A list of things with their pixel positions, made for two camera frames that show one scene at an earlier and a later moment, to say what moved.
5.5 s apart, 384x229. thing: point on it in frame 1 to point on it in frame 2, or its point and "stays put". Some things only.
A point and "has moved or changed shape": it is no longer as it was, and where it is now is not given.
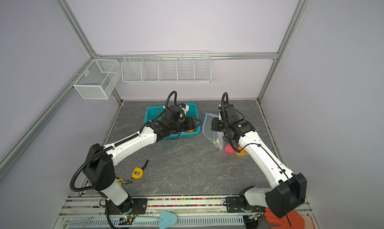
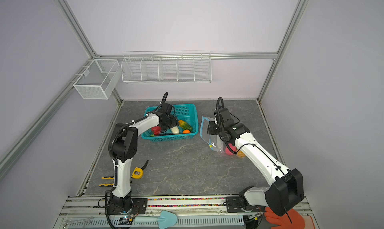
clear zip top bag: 217,137 has moved or changed shape
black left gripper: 191,124 to 175,122
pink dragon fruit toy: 229,149 stays put
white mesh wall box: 98,80 stays put
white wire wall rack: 167,66 stays put
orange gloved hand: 292,220 stays put
